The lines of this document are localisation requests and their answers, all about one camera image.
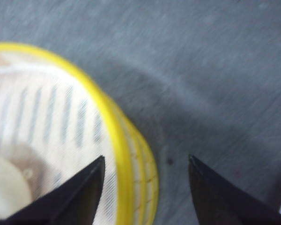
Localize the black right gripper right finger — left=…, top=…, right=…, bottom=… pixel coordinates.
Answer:
left=188, top=155, right=281, bottom=225

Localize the white bun in right basket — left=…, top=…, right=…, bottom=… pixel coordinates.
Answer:
left=0, top=157, right=32, bottom=219

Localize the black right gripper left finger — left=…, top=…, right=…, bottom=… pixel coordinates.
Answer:
left=0, top=156, right=105, bottom=225

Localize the bamboo steamer basket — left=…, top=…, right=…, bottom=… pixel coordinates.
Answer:
left=0, top=42, right=158, bottom=225

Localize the white liner in right basket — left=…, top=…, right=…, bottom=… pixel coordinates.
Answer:
left=0, top=63, right=118, bottom=225

